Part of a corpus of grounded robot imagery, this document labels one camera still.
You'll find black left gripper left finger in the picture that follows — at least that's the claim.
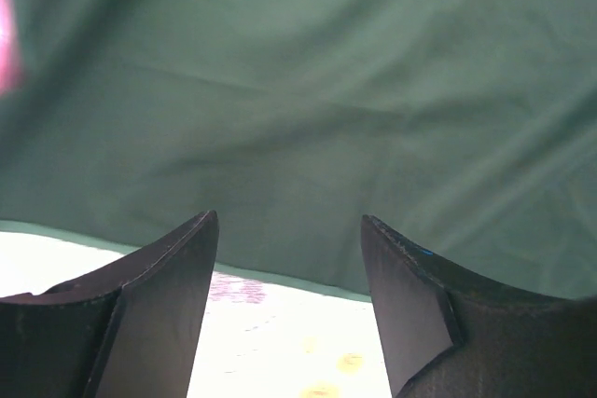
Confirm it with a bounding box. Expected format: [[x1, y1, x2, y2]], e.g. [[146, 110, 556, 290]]
[[1, 211, 218, 398]]

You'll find pink cloth placemat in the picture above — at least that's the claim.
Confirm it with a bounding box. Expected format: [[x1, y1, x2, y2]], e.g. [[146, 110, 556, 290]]
[[0, 0, 21, 94]]

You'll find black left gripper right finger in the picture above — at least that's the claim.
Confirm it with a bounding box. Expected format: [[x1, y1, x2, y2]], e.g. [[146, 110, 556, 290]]
[[361, 215, 596, 398]]

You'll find floral patterned tablecloth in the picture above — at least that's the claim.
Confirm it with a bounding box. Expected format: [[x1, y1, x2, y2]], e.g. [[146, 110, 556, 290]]
[[1, 222, 390, 397]]

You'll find dark green cloth napkin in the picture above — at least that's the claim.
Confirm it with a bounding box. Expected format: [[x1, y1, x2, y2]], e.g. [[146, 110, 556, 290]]
[[1, 0, 596, 297]]

